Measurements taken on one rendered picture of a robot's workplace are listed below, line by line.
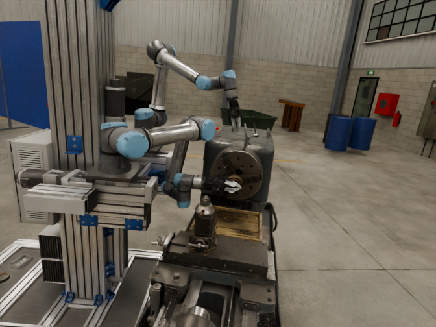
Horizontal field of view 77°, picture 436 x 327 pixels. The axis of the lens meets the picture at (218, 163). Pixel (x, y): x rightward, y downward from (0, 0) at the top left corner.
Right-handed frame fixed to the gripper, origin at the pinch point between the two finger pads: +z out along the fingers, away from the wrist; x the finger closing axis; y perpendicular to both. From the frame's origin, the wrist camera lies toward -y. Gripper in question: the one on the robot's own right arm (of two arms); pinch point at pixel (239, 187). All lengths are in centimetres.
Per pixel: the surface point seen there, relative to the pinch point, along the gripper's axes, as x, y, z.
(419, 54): 171, -824, 456
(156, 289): -19, 61, -23
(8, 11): 205, -816, -906
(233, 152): 14.7, -15.7, -6.4
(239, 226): -19.3, 7.5, 2.7
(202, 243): -7.0, 46.9, -10.1
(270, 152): 13.5, -31.6, 15.5
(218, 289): -24, 51, -1
